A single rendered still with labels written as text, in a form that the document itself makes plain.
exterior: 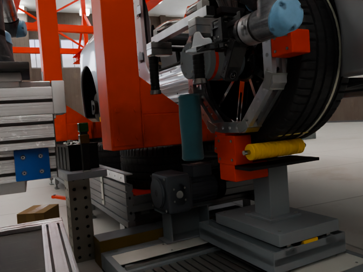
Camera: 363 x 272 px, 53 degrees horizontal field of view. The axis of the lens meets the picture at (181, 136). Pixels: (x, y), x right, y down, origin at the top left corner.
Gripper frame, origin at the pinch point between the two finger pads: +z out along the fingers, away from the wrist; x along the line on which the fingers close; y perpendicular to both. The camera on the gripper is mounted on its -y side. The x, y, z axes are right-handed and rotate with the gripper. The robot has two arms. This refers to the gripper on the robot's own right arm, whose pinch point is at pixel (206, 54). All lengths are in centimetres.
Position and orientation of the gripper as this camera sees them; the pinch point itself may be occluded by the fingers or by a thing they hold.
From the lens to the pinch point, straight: 111.8
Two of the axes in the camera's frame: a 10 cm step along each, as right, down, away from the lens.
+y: -0.7, -10.0, -0.4
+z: -4.7, -0.1, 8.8
